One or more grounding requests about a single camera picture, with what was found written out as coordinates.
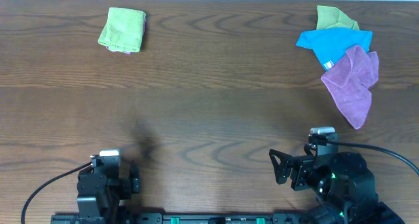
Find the light green cloth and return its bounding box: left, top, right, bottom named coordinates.
left=98, top=7, right=146, bottom=53

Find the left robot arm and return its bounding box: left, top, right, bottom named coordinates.
left=74, top=157, right=139, bottom=224

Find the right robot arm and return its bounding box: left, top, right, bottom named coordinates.
left=269, top=149, right=404, bottom=224

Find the purple crumpled cloth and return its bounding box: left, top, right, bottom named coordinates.
left=321, top=45, right=379, bottom=130

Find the blue cloth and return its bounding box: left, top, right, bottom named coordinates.
left=296, top=28, right=373, bottom=71

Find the folded purple cloth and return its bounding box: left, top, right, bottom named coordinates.
left=103, top=18, right=145, bottom=54

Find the olive green cloth at back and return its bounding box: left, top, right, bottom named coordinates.
left=316, top=5, right=359, bottom=30

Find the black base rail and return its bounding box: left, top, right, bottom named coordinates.
left=50, top=213, right=312, bottom=224

